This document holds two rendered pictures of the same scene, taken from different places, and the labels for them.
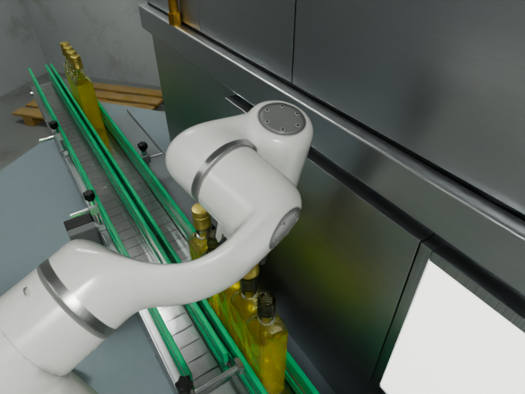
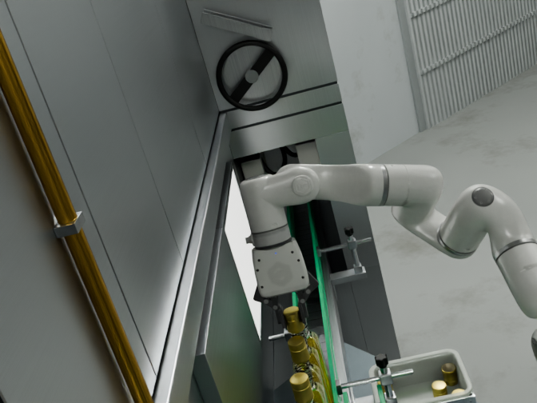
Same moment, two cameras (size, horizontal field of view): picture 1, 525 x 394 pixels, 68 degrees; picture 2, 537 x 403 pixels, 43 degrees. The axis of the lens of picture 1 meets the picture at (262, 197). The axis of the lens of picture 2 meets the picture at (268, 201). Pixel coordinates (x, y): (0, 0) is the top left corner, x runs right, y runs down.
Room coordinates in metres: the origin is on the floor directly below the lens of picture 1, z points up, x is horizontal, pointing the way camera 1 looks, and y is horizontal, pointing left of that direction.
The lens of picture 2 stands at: (1.33, 0.79, 1.92)
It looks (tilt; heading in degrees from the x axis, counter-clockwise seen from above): 22 degrees down; 219
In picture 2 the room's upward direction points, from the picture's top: 16 degrees counter-clockwise
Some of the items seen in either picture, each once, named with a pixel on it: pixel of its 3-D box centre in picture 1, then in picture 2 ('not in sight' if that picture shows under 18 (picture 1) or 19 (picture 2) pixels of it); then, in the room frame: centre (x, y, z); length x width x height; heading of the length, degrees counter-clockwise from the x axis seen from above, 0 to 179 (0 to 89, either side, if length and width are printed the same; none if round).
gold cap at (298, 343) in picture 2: not in sight; (298, 349); (0.47, 0.05, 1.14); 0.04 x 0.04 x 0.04
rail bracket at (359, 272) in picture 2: not in sight; (348, 261); (-0.21, -0.24, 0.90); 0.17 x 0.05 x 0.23; 123
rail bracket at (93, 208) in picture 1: (86, 214); not in sight; (0.80, 0.48, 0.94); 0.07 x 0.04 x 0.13; 123
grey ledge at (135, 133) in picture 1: (162, 177); not in sight; (1.11, 0.35, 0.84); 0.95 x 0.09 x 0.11; 33
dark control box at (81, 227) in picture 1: (83, 233); not in sight; (0.88, 0.56, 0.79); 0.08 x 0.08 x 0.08; 33
